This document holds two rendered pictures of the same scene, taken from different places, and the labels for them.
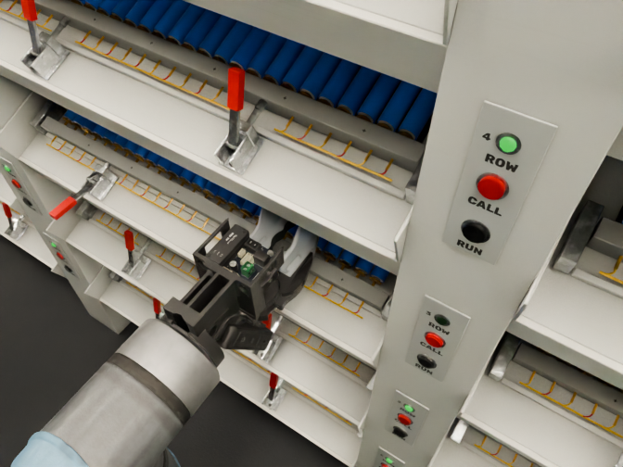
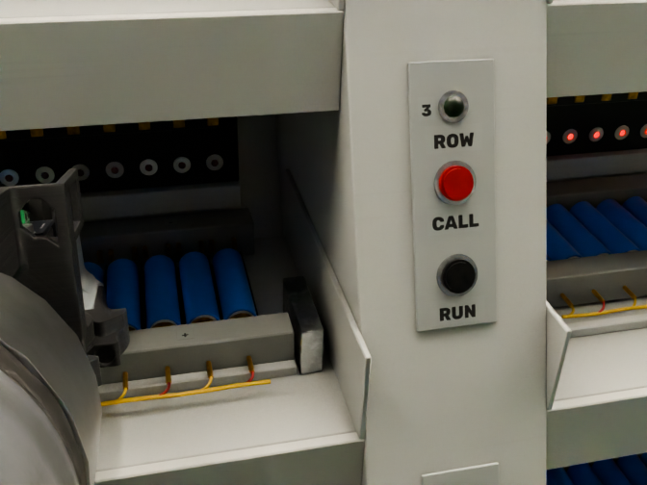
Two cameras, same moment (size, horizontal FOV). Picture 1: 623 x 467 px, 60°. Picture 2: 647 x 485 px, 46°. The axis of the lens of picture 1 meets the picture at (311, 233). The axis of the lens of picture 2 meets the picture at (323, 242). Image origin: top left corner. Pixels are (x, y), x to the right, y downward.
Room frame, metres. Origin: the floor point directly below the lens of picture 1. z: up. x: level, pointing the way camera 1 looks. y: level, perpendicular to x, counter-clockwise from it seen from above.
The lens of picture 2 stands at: (0.03, 0.18, 0.70)
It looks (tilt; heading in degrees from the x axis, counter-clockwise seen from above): 11 degrees down; 315
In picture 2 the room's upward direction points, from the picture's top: 3 degrees counter-clockwise
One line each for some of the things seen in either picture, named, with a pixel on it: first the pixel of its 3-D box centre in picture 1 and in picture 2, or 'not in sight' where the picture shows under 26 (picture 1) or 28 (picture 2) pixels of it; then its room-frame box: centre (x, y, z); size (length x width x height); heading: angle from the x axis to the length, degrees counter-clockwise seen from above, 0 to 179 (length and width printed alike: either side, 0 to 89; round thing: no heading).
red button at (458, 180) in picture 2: (435, 337); (453, 182); (0.23, -0.11, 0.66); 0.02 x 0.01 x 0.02; 57
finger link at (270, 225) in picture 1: (271, 220); not in sight; (0.39, 0.04, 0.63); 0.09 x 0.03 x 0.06; 151
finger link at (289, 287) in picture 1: (281, 278); (70, 330); (0.33, 0.03, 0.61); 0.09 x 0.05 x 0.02; 142
